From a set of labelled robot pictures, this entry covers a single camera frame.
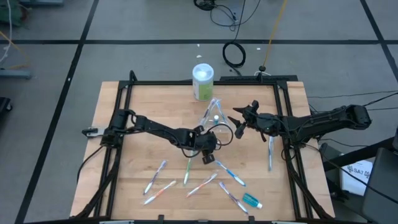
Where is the orange white toothbrush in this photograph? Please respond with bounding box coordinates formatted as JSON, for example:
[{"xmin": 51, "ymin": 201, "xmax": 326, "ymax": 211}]
[{"xmin": 185, "ymin": 172, "xmax": 218, "ymax": 198}]

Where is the black caster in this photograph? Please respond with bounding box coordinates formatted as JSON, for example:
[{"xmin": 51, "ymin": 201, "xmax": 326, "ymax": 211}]
[{"xmin": 0, "ymin": 96, "xmax": 13, "ymax": 118}]

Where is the yellow hanging cable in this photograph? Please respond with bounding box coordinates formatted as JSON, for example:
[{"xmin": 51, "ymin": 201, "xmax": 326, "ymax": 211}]
[{"xmin": 0, "ymin": 29, "xmax": 31, "ymax": 71}]

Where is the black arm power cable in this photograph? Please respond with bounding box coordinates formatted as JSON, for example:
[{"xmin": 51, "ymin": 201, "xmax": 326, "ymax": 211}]
[{"xmin": 76, "ymin": 145, "xmax": 105, "ymax": 184}]

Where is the blue white toothbrush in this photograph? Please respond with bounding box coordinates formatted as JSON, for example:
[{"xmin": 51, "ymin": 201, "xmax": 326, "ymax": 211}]
[{"xmin": 214, "ymin": 159, "xmax": 248, "ymax": 187}]

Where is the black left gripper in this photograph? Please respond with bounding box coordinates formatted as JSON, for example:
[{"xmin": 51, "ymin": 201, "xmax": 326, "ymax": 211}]
[{"xmin": 195, "ymin": 125, "xmax": 218, "ymax": 165}]

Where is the purple white toothbrush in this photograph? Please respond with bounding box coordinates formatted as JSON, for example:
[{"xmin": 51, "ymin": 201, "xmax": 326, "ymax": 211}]
[{"xmin": 218, "ymin": 181, "xmax": 249, "ymax": 215}]

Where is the dark grey chair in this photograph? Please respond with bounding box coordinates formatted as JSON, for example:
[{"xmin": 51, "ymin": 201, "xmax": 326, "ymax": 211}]
[{"xmin": 360, "ymin": 147, "xmax": 398, "ymax": 224}]

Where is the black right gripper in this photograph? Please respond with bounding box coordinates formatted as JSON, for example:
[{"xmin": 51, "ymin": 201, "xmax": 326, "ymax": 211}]
[{"xmin": 228, "ymin": 101, "xmax": 280, "ymax": 139}]

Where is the black diagonal beam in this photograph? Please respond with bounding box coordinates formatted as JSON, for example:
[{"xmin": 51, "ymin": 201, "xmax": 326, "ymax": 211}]
[{"xmin": 323, "ymin": 136, "xmax": 398, "ymax": 172}]

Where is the orange yellow toothbrush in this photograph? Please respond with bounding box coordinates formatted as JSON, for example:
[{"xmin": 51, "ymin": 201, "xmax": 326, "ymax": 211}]
[{"xmin": 143, "ymin": 179, "xmax": 177, "ymax": 205}]

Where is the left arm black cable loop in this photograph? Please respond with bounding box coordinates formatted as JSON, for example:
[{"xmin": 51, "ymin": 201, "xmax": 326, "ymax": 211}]
[{"xmin": 205, "ymin": 123, "xmax": 234, "ymax": 149}]

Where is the green white toothbrush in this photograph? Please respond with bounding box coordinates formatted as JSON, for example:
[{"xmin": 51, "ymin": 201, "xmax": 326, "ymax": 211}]
[{"xmin": 183, "ymin": 157, "xmax": 193, "ymax": 186}]

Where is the blue grey bar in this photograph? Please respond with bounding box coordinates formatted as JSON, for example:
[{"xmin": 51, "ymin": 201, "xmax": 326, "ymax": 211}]
[{"xmin": 18, "ymin": 0, "xmax": 65, "ymax": 7}]

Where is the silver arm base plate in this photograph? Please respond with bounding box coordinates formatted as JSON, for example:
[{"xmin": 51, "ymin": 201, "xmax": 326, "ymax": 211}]
[{"xmin": 82, "ymin": 126, "xmax": 108, "ymax": 138}]

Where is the white printed box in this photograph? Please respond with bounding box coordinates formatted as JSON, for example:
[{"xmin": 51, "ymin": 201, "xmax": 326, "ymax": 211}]
[{"xmin": 340, "ymin": 159, "xmax": 374, "ymax": 197}]

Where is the thin black floor cable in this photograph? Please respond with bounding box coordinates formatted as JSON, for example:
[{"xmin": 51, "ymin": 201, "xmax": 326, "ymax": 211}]
[{"xmin": 210, "ymin": 0, "xmax": 262, "ymax": 32}]

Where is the green disinfecting wipes canister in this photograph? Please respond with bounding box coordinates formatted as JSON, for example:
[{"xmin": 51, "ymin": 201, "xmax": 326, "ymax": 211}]
[{"xmin": 192, "ymin": 63, "xmax": 215, "ymax": 102}]

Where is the thick black cable coil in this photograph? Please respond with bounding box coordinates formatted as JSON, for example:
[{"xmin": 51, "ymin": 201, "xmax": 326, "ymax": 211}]
[{"xmin": 193, "ymin": 0, "xmax": 218, "ymax": 12}]

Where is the black coiled floor cable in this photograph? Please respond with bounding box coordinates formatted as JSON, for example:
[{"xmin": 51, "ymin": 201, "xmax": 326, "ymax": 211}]
[{"xmin": 221, "ymin": 0, "xmax": 248, "ymax": 77}]

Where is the green bag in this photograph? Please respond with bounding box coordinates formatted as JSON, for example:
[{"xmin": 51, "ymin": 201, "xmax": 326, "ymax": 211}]
[{"xmin": 0, "ymin": 0, "xmax": 25, "ymax": 26}]

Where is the clear plastic holder cup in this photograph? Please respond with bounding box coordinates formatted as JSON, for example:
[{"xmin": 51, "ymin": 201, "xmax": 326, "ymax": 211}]
[{"xmin": 198, "ymin": 96, "xmax": 233, "ymax": 128}]

